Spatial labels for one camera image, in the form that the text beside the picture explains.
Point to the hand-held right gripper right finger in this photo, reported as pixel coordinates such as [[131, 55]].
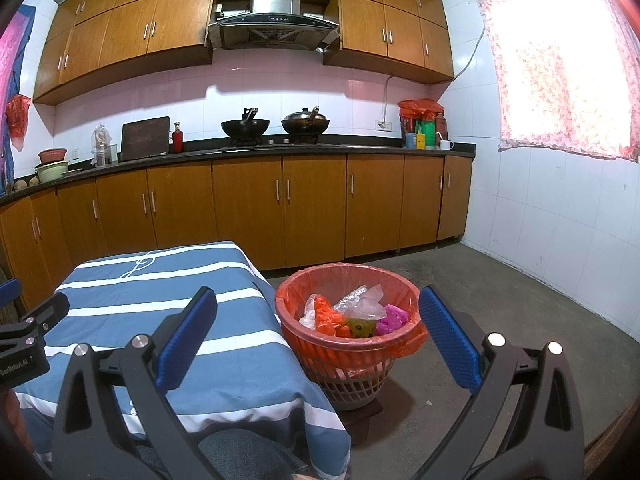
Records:
[[450, 340]]

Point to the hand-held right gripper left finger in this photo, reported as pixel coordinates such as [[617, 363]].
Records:
[[185, 340]]

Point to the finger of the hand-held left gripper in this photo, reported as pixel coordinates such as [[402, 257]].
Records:
[[50, 310], [10, 291]]

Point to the pink plastic bag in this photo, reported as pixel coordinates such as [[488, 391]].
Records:
[[394, 319]]

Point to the yellow-green plastic bag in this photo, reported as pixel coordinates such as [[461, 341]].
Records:
[[360, 329]]

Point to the clear plastic wrap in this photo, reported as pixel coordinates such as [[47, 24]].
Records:
[[365, 305]]

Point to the plastic basket with red liner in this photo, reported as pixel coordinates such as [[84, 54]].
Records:
[[340, 375]]

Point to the large red plastic bag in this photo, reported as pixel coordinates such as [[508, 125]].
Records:
[[330, 320]]

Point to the person's left hand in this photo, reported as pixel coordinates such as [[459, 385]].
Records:
[[11, 420]]

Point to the blue striped tablecloth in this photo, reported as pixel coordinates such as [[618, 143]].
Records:
[[150, 285]]

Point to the green basin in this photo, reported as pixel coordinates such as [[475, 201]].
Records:
[[52, 172]]

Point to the person's jeans leg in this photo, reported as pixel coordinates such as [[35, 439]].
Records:
[[240, 455]]

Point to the red basin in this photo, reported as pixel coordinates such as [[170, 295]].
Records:
[[52, 155]]

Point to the small glass container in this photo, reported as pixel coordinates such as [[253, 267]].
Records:
[[113, 154]]

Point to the jars in clear bag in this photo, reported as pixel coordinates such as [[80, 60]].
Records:
[[101, 147]]

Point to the wooden base cabinets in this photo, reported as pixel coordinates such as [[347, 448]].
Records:
[[315, 210]]

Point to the white mug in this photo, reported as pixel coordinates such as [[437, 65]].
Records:
[[445, 145]]

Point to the dark cutting board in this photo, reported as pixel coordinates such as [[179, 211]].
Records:
[[145, 139]]

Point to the red bottle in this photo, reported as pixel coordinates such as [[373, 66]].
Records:
[[177, 142]]

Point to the blue cup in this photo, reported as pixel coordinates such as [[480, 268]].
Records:
[[410, 141]]

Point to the green package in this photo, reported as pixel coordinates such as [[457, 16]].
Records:
[[426, 132]]

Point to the dark bottle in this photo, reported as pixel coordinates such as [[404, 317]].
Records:
[[440, 127]]

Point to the gas stove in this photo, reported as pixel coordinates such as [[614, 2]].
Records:
[[280, 144]]

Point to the black kitchen countertop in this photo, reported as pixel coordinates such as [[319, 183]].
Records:
[[300, 150]]

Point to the pink curtain with blue border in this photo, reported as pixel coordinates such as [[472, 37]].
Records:
[[10, 60]]

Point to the black wok with lid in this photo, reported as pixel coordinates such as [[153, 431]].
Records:
[[305, 125]]

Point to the floral window curtain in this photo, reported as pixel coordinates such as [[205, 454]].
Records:
[[560, 70]]

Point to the steel range hood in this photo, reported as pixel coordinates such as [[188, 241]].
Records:
[[272, 20]]

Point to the white wall socket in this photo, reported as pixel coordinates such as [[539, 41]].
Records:
[[383, 125]]

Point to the wooden wall cabinet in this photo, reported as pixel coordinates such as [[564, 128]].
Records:
[[390, 25], [125, 30]]

